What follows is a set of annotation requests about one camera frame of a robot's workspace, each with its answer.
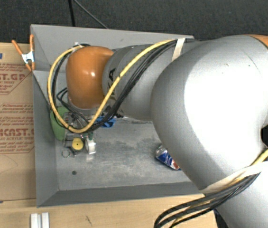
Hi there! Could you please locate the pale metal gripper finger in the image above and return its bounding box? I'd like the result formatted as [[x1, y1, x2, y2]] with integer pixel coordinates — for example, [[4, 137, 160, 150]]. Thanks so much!
[[64, 133, 75, 158], [84, 138, 97, 155]]

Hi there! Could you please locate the yellow round object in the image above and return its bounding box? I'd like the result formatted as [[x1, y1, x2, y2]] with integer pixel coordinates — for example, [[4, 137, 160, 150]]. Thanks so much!
[[72, 137, 83, 151]]

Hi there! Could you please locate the light green rounded block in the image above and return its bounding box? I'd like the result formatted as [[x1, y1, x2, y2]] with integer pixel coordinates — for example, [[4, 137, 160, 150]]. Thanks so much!
[[50, 106, 69, 142]]

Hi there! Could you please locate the blue cloth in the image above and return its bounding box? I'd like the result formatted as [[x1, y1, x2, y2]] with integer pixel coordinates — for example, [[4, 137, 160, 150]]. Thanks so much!
[[95, 116, 117, 128]]

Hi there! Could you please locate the grey metal bin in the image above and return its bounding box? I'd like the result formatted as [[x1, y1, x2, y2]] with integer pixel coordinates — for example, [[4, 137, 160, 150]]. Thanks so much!
[[30, 24, 205, 208]]

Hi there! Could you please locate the brown cardboard board red print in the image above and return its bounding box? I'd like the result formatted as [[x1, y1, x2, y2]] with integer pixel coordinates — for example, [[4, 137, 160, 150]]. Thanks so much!
[[0, 41, 37, 205]]

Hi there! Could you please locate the red white blue packet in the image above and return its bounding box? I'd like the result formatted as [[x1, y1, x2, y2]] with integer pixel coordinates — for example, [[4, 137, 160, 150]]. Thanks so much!
[[155, 144, 181, 171]]

